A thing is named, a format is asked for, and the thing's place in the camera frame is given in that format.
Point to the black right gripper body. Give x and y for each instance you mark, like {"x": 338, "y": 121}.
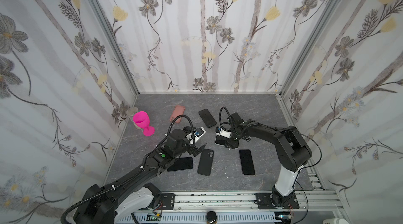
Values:
{"x": 228, "y": 140}

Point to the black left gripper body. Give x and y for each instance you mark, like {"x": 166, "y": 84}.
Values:
{"x": 193, "y": 150}

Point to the black smartphone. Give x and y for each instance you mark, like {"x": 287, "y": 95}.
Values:
{"x": 182, "y": 164}
{"x": 220, "y": 140}
{"x": 247, "y": 164}

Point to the black phone case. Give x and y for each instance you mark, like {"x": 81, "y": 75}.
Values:
{"x": 206, "y": 162}
{"x": 207, "y": 118}

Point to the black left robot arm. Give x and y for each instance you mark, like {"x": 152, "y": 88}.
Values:
{"x": 133, "y": 191}

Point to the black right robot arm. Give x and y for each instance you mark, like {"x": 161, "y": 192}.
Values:
{"x": 292, "y": 151}

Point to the salmon pink phone case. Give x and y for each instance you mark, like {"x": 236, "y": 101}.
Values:
{"x": 178, "y": 110}

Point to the pink silicone cup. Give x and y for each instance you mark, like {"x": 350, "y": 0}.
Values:
{"x": 142, "y": 120}

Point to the black round knob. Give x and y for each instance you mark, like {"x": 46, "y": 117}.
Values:
{"x": 211, "y": 217}

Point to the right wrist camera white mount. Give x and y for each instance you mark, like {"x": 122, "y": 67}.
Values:
{"x": 222, "y": 132}

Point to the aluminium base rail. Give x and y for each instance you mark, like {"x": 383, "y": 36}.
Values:
{"x": 194, "y": 201}

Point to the white slotted cable duct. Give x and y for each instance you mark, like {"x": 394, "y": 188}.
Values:
{"x": 201, "y": 218}

